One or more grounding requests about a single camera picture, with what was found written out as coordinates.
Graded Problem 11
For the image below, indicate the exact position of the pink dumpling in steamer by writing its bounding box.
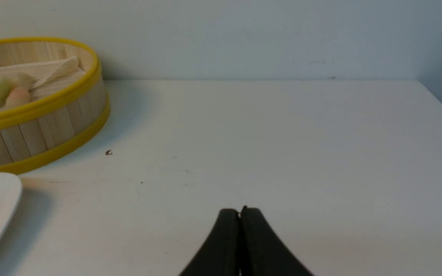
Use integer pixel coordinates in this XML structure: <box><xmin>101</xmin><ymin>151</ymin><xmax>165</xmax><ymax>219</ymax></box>
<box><xmin>5</xmin><ymin>87</ymin><xmax>31</xmax><ymax>109</ymax></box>

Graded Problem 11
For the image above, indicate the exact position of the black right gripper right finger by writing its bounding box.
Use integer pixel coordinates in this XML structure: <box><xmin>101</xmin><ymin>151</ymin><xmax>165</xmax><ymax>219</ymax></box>
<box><xmin>240</xmin><ymin>206</ymin><xmax>313</xmax><ymax>276</ymax></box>

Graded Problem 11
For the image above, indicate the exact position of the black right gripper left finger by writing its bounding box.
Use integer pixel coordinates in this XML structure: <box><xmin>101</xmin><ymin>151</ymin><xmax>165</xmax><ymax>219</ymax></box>
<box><xmin>180</xmin><ymin>209</ymin><xmax>240</xmax><ymax>276</ymax></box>

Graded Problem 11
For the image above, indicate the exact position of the white steamer liner paper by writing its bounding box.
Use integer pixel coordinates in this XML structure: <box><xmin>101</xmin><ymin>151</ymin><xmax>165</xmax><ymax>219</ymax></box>
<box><xmin>0</xmin><ymin>56</ymin><xmax>86</xmax><ymax>112</ymax></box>

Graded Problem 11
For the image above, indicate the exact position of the yellow rimmed bamboo steamer basket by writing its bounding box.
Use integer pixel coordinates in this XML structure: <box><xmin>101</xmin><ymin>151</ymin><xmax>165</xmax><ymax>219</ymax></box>
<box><xmin>0</xmin><ymin>37</ymin><xmax>110</xmax><ymax>174</ymax></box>

